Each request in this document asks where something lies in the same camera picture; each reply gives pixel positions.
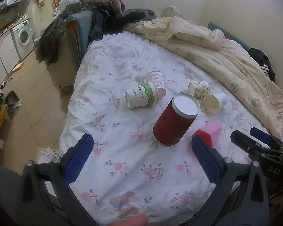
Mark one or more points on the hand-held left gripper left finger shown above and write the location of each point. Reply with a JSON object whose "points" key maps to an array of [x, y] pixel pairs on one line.
{"points": [[79, 160]]}

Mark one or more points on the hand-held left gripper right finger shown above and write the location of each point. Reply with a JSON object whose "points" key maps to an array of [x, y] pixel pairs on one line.
{"points": [[205, 163]]}

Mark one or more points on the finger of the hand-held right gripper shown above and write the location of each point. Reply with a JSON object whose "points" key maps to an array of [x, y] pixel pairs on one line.
{"points": [[245, 142], [261, 134]]}

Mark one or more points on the large red paper cup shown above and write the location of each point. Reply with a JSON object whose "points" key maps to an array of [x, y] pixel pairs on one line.
{"points": [[174, 120]]}

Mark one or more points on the plain white paper cup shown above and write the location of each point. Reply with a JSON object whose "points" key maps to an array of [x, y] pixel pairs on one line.
{"points": [[215, 102]]}

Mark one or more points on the small cup with dark pattern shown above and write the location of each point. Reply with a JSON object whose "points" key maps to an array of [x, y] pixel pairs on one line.
{"points": [[199, 89]]}

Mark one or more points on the white cup with green label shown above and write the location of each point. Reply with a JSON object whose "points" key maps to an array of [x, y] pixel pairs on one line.
{"points": [[141, 95]]}

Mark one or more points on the white cup with pink print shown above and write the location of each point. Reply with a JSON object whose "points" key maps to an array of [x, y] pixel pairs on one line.
{"points": [[156, 77]]}

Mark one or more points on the person's left hand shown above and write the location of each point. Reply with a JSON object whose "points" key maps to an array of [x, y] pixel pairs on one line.
{"points": [[129, 220]]}

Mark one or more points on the white printed paper bag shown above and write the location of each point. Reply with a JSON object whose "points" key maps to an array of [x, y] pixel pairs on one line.
{"points": [[49, 153]]}

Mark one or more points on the pink and red box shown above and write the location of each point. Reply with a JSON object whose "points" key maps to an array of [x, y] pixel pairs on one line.
{"points": [[208, 131]]}

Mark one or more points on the dark clothing heap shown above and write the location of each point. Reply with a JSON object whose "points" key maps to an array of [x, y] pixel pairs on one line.
{"points": [[264, 61]]}

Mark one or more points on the dark trash bin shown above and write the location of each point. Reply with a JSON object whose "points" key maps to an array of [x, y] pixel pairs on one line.
{"points": [[12, 101]]}

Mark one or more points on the cream printed duvet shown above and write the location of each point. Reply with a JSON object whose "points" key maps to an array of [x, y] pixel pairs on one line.
{"points": [[226, 49]]}

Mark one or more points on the teal pillow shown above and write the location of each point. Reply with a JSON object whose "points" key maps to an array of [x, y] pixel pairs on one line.
{"points": [[228, 34]]}

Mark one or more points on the upholstered armchair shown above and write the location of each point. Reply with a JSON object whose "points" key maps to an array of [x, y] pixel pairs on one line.
{"points": [[68, 51]]}

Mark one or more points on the white kitchen cabinet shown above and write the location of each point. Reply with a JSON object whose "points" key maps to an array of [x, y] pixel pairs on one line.
{"points": [[4, 54]]}

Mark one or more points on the white washing machine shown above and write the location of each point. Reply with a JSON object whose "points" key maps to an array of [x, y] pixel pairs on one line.
{"points": [[23, 37]]}

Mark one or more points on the pile of dark clothes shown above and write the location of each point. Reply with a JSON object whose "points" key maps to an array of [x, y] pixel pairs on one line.
{"points": [[85, 21]]}

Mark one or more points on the cream pillow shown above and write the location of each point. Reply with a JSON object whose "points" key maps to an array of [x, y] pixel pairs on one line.
{"points": [[175, 11]]}

